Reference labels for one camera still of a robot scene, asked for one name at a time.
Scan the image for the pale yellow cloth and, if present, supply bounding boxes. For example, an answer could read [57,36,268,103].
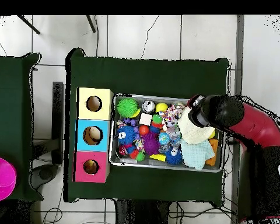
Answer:
[177,106,216,145]

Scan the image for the mint green cloth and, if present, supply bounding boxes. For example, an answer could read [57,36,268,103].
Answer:
[180,139,216,171]

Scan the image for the wooden box three holes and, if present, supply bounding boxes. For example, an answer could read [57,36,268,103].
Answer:
[74,87,114,184]

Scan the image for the orange red ball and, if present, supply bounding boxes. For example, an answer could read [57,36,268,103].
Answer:
[138,124,151,136]

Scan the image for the pale wooden cube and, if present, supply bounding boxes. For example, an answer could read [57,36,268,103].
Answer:
[139,113,153,127]

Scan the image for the dark blue spiky ball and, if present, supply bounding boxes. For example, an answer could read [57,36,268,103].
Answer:
[117,125,139,146]

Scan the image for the small silver can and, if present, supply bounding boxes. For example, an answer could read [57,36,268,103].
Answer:
[142,100,156,114]

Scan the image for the plain green spiky ball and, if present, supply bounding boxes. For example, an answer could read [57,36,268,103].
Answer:
[116,97,141,118]

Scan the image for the purple spiky toy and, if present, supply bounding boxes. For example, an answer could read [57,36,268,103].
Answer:
[141,132,161,156]

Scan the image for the yellow ball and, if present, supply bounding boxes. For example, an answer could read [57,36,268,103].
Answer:
[155,102,169,113]

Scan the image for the blue globe ball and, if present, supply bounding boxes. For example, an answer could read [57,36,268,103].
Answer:
[157,132,171,145]

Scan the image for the colourful patterned cloth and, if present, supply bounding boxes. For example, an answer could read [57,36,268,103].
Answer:
[160,103,184,128]

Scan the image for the blue spiky ball with eyes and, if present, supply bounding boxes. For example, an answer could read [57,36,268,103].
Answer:
[165,147,183,166]

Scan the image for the orange plastic block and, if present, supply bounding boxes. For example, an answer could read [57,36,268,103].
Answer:
[205,138,221,167]

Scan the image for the black flat panel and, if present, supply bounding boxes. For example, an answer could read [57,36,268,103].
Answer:
[52,81,65,165]

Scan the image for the black tripod leg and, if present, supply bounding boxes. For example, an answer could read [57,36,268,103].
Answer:
[17,15,40,35]
[86,15,96,33]

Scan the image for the dark green side table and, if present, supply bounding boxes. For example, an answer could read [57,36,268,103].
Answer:
[0,52,43,201]

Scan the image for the magenta round disc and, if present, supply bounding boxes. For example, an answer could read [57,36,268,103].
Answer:
[0,156,18,202]

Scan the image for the shallow wire mesh bin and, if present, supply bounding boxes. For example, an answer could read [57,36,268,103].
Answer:
[109,95,227,173]

